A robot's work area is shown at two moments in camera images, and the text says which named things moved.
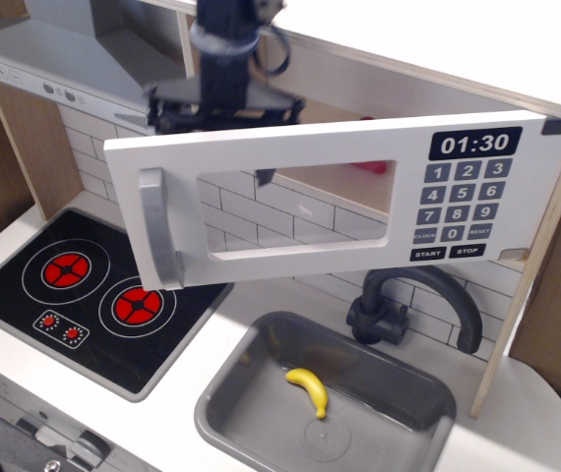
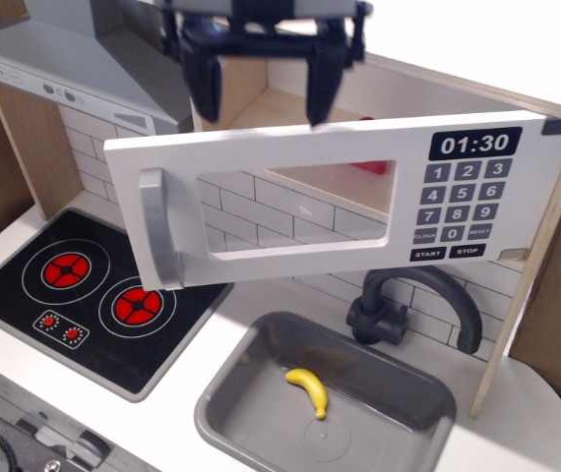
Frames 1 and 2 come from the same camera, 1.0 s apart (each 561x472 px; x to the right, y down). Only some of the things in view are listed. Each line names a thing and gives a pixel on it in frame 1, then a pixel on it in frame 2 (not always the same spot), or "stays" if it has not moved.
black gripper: [221, 97] -> [330, 28]
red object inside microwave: [377, 166] stays
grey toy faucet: [370, 320] stays
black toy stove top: [72, 291] stays
